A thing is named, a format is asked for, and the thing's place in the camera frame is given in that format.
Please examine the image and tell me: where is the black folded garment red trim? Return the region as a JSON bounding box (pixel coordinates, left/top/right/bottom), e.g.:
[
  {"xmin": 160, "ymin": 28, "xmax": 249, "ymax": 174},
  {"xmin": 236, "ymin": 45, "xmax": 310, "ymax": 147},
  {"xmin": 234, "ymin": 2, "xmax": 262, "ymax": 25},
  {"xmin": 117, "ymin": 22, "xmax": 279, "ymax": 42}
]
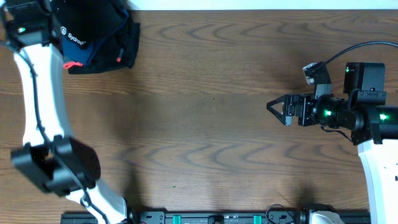
[{"xmin": 62, "ymin": 19, "xmax": 141, "ymax": 75}]

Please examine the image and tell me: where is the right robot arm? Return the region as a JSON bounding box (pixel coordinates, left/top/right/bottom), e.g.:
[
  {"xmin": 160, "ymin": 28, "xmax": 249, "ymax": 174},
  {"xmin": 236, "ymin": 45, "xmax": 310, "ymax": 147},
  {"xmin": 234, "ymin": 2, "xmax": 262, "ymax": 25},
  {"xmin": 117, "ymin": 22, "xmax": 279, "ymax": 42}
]
[{"xmin": 266, "ymin": 62, "xmax": 397, "ymax": 223}]

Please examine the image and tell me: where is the blue polo shirt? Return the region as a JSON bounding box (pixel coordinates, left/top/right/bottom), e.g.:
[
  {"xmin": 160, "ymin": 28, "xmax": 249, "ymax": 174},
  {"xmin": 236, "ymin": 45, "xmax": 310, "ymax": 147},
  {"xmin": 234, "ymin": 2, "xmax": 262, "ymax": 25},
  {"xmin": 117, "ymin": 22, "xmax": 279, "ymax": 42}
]
[{"xmin": 57, "ymin": 1, "xmax": 128, "ymax": 65}]

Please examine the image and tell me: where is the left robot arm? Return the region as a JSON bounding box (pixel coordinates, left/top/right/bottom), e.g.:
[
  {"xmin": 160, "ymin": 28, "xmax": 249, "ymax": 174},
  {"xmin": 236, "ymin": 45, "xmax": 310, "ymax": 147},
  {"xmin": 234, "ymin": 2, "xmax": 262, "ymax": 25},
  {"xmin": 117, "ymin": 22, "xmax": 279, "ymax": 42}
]
[{"xmin": 1, "ymin": 1, "xmax": 129, "ymax": 223}]

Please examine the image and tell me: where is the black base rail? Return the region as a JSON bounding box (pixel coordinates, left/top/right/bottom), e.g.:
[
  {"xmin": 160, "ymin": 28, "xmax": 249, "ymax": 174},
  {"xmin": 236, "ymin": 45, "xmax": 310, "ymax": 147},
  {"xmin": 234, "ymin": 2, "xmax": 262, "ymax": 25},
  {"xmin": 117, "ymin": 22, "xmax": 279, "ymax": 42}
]
[{"xmin": 60, "ymin": 210, "xmax": 371, "ymax": 224}]

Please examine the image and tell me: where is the black t-shirt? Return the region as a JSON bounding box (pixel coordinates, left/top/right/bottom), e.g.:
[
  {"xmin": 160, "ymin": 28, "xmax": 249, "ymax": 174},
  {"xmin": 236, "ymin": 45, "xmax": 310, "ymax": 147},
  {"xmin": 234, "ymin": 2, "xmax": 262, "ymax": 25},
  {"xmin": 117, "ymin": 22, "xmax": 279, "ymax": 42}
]
[{"xmin": 50, "ymin": 0, "xmax": 129, "ymax": 49}]

